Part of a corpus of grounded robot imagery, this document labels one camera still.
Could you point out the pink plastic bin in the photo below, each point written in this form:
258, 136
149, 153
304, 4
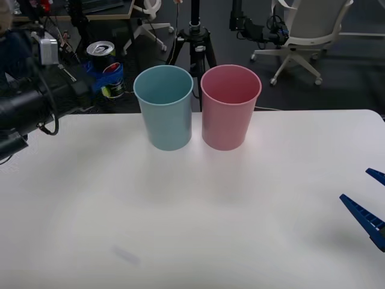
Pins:
225, 126

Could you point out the black drink can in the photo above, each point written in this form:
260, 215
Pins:
100, 48

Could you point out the white office chair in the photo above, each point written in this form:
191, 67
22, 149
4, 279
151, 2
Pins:
312, 27
150, 24

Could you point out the black robot arm on stand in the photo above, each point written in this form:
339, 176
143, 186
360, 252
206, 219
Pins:
249, 27

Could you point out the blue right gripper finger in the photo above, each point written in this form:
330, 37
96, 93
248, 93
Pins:
378, 176
367, 221

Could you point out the black camera tripod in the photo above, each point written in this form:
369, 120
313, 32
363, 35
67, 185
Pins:
197, 36

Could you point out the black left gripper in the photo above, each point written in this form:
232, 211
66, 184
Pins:
75, 93

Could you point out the pale blue plastic bin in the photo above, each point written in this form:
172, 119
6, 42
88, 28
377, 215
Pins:
164, 126

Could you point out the black stand pole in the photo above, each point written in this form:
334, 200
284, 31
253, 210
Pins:
79, 21

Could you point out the wooden edged desk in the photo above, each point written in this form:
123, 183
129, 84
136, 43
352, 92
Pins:
105, 13

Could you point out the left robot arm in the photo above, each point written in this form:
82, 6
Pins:
21, 108

